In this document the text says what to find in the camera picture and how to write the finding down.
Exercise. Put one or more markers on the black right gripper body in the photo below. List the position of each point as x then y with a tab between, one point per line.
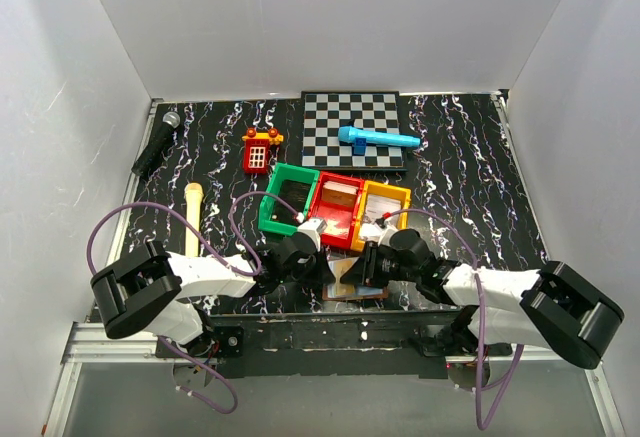
368	264

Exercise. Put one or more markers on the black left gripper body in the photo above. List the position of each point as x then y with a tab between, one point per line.
316	264

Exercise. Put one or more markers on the brown leather card holder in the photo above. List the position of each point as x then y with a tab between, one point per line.
362	293

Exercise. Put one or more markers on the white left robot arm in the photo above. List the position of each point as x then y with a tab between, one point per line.
150	289

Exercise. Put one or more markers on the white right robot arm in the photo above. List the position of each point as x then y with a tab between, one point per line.
553	307

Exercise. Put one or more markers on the white cards in yellow bin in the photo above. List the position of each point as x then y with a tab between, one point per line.
375	207

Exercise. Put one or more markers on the green plastic bin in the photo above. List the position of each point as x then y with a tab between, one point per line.
281	172

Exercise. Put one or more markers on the black item in green bin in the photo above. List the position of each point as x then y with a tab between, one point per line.
295	194

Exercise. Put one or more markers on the red plastic bin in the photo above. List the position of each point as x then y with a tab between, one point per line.
340	220

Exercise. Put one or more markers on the yellow plastic bin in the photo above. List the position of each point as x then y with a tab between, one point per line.
372	187

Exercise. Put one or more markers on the brown box in red bin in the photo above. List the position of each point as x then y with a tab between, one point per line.
339	194

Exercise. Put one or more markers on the red toy phone booth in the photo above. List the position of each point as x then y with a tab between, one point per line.
257	146

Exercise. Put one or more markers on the beige toy microphone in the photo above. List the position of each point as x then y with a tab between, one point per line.
193	197

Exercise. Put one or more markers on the blue toy microphone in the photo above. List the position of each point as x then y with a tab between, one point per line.
359	139

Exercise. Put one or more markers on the black and white checkerboard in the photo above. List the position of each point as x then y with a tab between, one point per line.
324	112

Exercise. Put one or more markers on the black microphone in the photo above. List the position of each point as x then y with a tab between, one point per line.
151	157

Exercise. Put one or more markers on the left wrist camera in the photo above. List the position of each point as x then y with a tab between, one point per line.
313	228

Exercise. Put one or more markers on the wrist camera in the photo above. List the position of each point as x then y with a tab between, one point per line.
313	228
384	229

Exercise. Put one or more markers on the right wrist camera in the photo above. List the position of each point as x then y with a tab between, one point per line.
384	229

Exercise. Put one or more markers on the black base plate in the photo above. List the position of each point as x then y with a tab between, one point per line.
342	344

